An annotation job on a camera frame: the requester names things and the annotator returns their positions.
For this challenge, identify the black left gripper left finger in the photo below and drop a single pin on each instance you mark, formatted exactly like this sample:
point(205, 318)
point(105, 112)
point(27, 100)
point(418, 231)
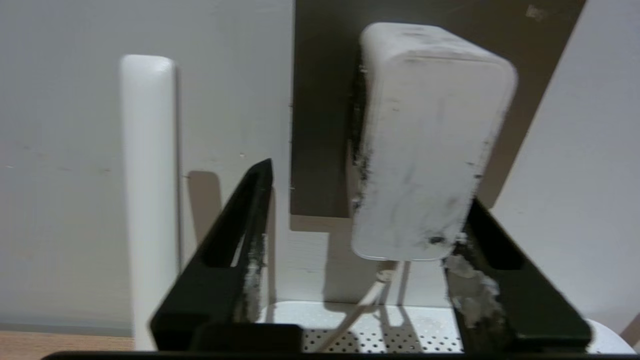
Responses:
point(220, 280)

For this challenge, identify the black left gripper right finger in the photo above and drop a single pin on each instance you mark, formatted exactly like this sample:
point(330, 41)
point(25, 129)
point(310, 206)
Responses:
point(520, 310)

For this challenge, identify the white power adapter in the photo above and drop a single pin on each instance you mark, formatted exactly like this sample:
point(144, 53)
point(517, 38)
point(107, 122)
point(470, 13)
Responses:
point(430, 150)

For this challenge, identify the white router with antennas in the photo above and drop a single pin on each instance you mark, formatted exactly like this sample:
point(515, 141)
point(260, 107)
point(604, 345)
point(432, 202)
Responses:
point(150, 200)

